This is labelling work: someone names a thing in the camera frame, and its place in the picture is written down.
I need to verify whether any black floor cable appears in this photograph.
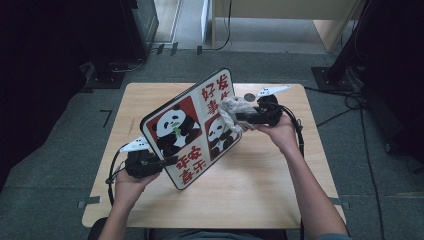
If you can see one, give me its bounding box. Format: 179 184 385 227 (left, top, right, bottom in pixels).
304 85 386 240

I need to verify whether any grey tape piece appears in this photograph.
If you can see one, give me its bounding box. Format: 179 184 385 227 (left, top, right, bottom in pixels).
327 196 350 210
77 195 101 209

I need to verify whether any panda print sign board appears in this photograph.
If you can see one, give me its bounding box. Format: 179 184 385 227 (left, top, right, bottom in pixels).
139 67 243 191

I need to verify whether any black metal stand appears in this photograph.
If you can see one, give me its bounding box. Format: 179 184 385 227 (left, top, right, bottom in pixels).
84 59 127 90
310 0 374 93

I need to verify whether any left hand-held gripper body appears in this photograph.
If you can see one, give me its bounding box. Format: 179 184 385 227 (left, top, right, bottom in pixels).
119 135 167 180

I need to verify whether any beige fluffy cloth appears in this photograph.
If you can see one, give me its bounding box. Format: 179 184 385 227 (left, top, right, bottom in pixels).
218 95 259 134

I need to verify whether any person's left hand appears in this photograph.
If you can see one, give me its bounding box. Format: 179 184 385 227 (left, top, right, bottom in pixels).
114 168 162 210

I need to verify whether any black hanging cable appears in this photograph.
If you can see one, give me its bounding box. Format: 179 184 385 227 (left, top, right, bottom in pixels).
196 0 233 56

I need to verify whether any black curtain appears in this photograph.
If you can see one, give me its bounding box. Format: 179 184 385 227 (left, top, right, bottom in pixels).
0 0 134 191
353 0 424 164

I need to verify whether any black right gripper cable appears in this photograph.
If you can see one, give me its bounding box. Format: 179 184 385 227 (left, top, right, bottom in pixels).
278 103 306 240

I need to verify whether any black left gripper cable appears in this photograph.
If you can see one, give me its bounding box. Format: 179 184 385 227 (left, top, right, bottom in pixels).
105 143 131 207

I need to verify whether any beige wooden desk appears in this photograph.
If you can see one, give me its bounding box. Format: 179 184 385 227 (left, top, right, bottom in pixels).
201 0 364 54

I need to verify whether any dark cabinet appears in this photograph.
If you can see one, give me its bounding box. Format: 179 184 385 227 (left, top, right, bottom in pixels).
119 0 160 61

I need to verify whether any person's right hand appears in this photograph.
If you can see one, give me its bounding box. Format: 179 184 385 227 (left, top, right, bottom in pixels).
240 111 301 158

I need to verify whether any person's grey blue shirt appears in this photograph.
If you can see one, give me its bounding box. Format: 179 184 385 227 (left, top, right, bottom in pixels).
146 229 353 240

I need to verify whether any grey floor cable loop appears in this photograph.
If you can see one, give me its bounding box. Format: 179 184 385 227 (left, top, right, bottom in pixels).
109 58 148 73

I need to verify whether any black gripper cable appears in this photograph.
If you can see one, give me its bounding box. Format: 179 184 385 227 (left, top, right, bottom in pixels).
105 143 131 207
278 103 306 240

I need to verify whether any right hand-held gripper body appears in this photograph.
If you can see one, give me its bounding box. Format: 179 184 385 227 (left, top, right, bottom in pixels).
253 84 292 127

